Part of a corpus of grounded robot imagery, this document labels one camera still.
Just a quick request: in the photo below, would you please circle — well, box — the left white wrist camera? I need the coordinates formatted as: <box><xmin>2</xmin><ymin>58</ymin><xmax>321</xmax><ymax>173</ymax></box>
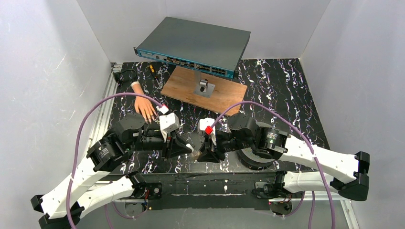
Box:
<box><xmin>159</xmin><ymin>113</ymin><xmax>180</xmax><ymax>141</ymax></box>

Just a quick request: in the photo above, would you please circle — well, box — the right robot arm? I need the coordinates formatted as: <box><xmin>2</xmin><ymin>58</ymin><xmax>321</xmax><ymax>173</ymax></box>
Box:
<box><xmin>197</xmin><ymin>113</ymin><xmax>370</xmax><ymax>201</ymax></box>

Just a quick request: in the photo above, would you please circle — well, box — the grey ribbed round disc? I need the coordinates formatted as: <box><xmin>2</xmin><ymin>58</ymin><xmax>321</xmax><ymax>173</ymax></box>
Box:
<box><xmin>236</xmin><ymin>148</ymin><xmax>275</xmax><ymax>170</ymax></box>

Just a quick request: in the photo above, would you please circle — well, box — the mannequin hand with nails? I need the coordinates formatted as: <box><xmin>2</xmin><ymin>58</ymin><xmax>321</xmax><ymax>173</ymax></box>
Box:
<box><xmin>131</xmin><ymin>81</ymin><xmax>157</xmax><ymax>123</ymax></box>

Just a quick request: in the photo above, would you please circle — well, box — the black plug with cable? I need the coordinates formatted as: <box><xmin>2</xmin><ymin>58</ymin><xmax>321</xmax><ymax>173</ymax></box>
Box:
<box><xmin>112</xmin><ymin>69</ymin><xmax>138</xmax><ymax>84</ymax></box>

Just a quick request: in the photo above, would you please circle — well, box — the wooden base board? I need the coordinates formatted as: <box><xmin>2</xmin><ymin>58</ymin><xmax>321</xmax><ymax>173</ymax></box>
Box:
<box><xmin>161</xmin><ymin>66</ymin><xmax>247</xmax><ymax>113</ymax></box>

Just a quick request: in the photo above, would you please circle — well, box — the nail polish bottle white cap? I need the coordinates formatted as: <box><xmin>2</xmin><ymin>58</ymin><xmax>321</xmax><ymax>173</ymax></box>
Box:
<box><xmin>186</xmin><ymin>144</ymin><xmax>202</xmax><ymax>160</ymax></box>

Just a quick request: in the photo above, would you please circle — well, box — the metal stand bracket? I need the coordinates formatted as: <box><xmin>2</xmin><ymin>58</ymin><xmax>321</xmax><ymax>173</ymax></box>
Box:
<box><xmin>193</xmin><ymin>70</ymin><xmax>215</xmax><ymax>98</ymax></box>

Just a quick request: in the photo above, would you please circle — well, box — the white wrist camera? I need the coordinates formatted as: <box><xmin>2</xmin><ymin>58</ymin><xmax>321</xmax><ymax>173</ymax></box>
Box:
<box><xmin>159</xmin><ymin>113</ymin><xmax>180</xmax><ymax>141</ymax></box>
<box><xmin>198</xmin><ymin>118</ymin><xmax>217</xmax><ymax>146</ymax></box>

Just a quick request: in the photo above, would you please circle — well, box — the black front mounting rail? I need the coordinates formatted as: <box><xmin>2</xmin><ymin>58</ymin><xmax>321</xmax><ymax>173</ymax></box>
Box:
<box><xmin>143</xmin><ymin>172</ymin><xmax>276</xmax><ymax>210</ymax></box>

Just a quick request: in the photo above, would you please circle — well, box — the yellow black screwdriver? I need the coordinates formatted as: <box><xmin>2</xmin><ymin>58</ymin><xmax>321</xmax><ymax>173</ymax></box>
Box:
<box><xmin>149</xmin><ymin>64</ymin><xmax>161</xmax><ymax>89</ymax></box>

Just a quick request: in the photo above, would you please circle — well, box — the grey teal network switch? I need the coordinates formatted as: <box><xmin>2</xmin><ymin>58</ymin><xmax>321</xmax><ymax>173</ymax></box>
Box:
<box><xmin>134</xmin><ymin>17</ymin><xmax>251</xmax><ymax>79</ymax></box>

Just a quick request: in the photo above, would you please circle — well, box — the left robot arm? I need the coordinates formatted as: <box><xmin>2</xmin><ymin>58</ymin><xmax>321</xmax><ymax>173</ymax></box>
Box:
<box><xmin>31</xmin><ymin>113</ymin><xmax>193</xmax><ymax>229</ymax></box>

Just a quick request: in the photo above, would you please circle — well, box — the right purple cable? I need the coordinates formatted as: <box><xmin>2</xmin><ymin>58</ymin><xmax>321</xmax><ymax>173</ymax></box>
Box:
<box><xmin>210</xmin><ymin>101</ymin><xmax>336</xmax><ymax>229</ymax></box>

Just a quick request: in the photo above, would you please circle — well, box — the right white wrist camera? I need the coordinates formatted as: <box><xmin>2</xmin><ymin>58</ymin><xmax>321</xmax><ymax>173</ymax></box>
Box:
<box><xmin>198</xmin><ymin>118</ymin><xmax>217</xmax><ymax>146</ymax></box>

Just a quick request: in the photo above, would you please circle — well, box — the aluminium frame profile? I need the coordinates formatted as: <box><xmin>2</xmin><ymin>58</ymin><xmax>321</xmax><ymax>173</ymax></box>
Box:
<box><xmin>59</xmin><ymin>62</ymin><xmax>123</xmax><ymax>229</ymax></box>

